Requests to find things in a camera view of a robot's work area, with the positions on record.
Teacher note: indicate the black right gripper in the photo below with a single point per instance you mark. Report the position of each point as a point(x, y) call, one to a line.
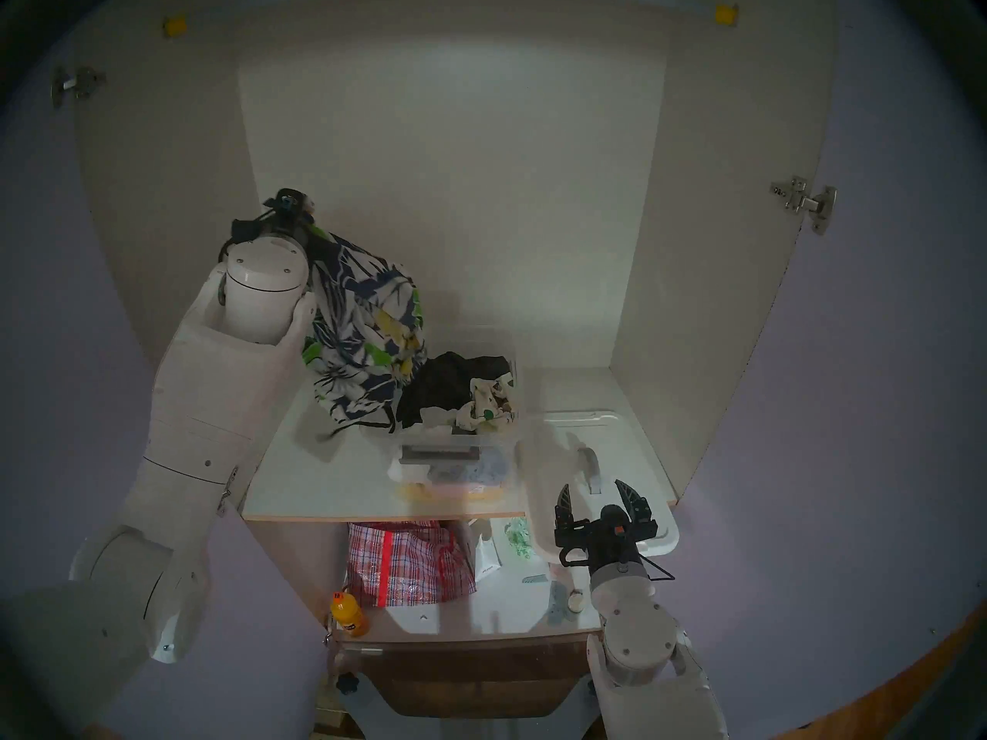
point(613, 542)

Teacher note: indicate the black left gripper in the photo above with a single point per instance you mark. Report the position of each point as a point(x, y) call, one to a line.
point(304, 231)

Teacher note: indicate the white plastic bin lid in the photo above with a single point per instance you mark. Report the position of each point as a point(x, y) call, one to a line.
point(609, 430)

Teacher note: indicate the navy green floral garment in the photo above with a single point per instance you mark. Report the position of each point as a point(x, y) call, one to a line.
point(362, 322)

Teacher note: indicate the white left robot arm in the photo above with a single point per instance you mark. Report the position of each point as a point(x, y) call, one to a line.
point(200, 407)

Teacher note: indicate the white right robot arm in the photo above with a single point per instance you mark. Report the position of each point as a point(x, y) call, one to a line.
point(640, 646)

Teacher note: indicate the clear plastic storage bin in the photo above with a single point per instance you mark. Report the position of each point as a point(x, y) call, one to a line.
point(439, 453)

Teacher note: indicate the green patterned plastic bag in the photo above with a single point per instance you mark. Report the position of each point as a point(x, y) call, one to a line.
point(518, 538)

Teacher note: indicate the small round white object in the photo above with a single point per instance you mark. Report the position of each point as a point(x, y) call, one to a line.
point(577, 601)

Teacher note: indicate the white paper carton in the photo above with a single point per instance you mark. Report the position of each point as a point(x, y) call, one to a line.
point(486, 557)

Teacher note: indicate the blue grey folded garment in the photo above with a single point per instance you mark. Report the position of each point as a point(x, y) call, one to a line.
point(478, 467)

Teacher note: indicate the pink folded garment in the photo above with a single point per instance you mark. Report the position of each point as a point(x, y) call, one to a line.
point(470, 486)

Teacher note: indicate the white spotted garment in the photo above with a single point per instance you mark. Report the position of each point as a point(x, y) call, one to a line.
point(486, 407)

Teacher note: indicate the white lower cabinet top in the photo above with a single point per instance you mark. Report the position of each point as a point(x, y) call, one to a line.
point(493, 611)

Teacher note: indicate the yellow folded garment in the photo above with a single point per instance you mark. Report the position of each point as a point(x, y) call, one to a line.
point(439, 496)

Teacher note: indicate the white wardrobe carcass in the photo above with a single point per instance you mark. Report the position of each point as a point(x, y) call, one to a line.
point(463, 168)

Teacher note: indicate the black garment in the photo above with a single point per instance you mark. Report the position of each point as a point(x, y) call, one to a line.
point(447, 384)

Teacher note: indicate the red plaid bag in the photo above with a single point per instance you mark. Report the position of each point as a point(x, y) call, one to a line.
point(409, 565)

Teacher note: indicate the brown wooden panel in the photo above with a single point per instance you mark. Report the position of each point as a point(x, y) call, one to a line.
point(470, 673)

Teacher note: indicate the yellow rod holder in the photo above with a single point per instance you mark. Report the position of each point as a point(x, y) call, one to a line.
point(175, 25)
point(726, 15)

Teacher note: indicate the white wardrobe shelf board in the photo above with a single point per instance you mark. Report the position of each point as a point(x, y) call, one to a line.
point(308, 476)

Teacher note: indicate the lilac wardrobe door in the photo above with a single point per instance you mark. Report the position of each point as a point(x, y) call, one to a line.
point(54, 322)
point(848, 399)

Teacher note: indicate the steel cabinet door hinge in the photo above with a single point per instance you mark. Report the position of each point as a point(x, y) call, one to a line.
point(77, 85)
point(226, 499)
point(806, 204)

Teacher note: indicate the orange bottle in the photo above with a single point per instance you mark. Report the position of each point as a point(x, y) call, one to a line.
point(349, 613)

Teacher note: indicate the black star knob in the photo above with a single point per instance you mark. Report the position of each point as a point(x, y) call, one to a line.
point(348, 684)

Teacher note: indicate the pale closet rod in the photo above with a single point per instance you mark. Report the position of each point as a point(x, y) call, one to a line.
point(678, 5)

